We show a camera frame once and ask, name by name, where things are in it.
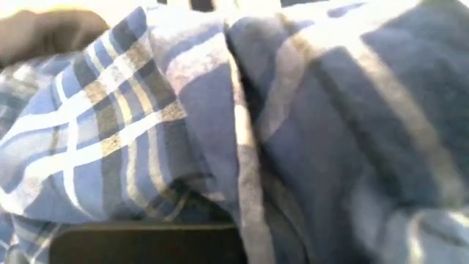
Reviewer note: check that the dark grey garment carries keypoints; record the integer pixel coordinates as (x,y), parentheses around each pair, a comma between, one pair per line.
(44,33)

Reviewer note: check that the blue plaid shirt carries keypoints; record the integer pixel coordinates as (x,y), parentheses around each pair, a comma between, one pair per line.
(293,146)

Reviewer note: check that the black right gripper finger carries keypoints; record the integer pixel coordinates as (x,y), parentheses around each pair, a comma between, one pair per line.
(146,245)

